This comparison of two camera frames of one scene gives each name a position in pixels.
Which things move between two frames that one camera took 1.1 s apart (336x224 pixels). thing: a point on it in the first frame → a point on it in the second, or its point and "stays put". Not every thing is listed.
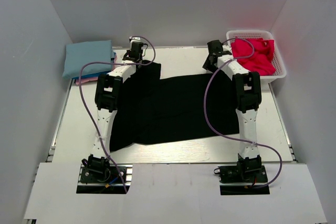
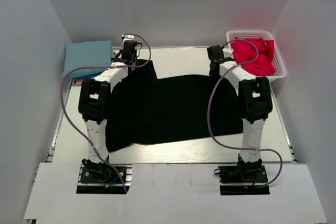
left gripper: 128,52 → 122,50
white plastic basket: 280,71 stays put
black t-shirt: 154,109 stays put
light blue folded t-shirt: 77,54 stays put
